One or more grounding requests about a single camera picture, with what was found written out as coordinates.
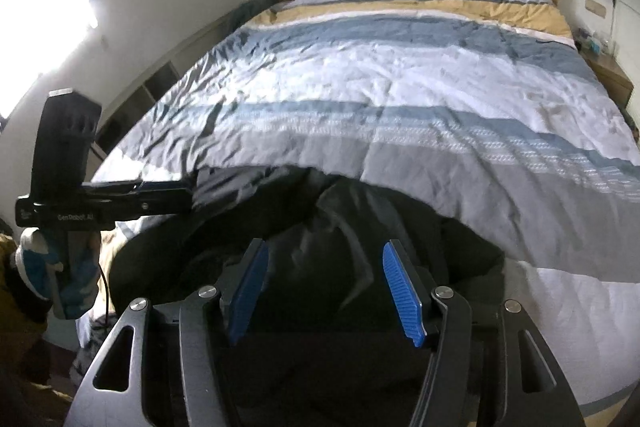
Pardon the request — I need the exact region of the low white shelf unit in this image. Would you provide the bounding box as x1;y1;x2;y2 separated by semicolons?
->
92;14;236;158

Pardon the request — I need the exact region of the thin black cable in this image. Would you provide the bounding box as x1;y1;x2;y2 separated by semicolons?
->
97;257;114;324

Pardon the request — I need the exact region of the person's left hand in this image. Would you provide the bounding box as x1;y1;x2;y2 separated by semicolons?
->
12;227;102;321

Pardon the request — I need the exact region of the white wardrobe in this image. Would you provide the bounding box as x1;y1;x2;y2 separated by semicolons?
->
607;0;640;72

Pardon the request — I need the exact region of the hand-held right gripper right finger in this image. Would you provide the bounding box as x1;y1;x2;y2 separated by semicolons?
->
382;239;587;427

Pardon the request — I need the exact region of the black puffer coat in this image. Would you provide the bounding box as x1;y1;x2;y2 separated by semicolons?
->
107;164;506;427

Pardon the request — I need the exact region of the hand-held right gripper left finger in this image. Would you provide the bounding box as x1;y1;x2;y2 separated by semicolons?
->
75;238;271;427

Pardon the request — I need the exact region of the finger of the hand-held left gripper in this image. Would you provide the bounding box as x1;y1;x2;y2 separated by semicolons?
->
80;179;194;218

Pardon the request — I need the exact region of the window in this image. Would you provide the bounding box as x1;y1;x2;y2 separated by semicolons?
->
0;0;101;118

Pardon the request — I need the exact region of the wooden nightstand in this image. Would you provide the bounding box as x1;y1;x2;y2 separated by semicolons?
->
582;52;636;108

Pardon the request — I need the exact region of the bed with striped duvet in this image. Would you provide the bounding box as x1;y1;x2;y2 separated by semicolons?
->
75;0;640;427

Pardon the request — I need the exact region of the small teal container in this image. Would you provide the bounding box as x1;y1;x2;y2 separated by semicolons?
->
575;29;609;56

